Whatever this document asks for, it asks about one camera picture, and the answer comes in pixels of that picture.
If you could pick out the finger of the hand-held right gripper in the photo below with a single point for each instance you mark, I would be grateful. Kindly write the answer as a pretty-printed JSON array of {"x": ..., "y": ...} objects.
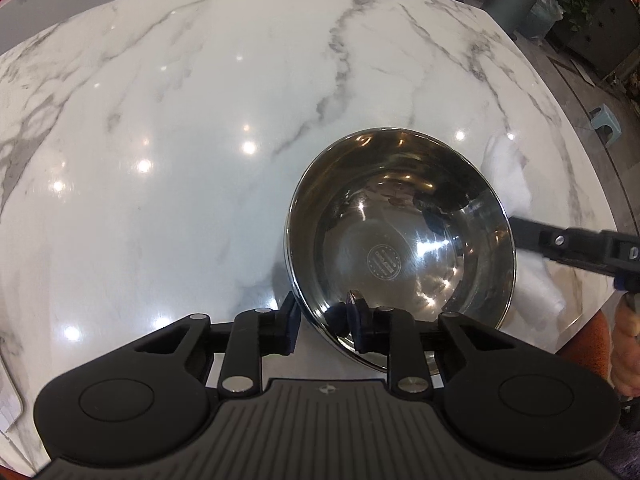
[{"x": 535, "y": 237}]

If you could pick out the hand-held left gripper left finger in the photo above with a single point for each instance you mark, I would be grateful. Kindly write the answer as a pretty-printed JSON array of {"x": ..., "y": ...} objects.
[{"x": 287, "y": 332}]

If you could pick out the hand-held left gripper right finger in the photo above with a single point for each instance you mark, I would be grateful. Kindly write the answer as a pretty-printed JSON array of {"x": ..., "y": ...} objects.
[{"x": 356, "y": 327}]

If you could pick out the white towel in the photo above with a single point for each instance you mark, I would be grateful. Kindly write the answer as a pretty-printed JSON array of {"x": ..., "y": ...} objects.
[{"x": 505, "y": 170}]

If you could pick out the steel bowl with blue outside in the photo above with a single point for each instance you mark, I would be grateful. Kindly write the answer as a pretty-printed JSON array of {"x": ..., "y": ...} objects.
[{"x": 400, "y": 220}]

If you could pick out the person's right hand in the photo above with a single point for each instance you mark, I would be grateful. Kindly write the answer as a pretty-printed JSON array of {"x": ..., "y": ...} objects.
[{"x": 627, "y": 350}]

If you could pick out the orange chair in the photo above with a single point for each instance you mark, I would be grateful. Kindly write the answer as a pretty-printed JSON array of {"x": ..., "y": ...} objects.
[{"x": 590, "y": 345}]

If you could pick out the small grey step stool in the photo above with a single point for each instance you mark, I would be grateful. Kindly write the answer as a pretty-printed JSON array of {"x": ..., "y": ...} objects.
[{"x": 606, "y": 122}]

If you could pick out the dark cabinet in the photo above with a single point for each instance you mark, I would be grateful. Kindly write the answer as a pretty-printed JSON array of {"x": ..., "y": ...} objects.
[{"x": 600, "y": 27}]

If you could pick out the blue plastic bag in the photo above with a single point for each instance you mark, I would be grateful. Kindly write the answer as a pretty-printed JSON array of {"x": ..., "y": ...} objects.
[{"x": 547, "y": 10}]

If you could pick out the grey trash bin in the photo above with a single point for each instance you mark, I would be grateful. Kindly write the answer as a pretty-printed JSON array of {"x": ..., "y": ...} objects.
[{"x": 510, "y": 0}]

